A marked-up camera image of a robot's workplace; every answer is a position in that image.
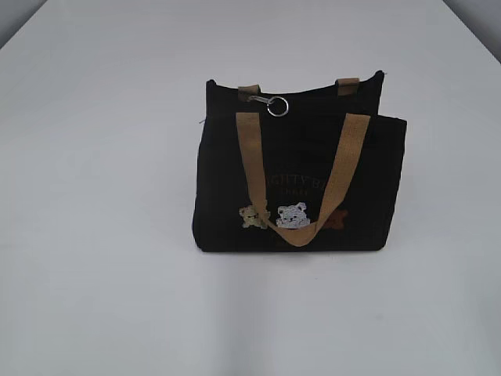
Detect black canvas tote bag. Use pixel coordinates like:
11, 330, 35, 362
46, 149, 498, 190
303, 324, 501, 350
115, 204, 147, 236
192, 71, 407, 253

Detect silver zipper pull ring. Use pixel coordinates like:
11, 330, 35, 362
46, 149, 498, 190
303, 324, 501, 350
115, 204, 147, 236
247, 95, 290, 118

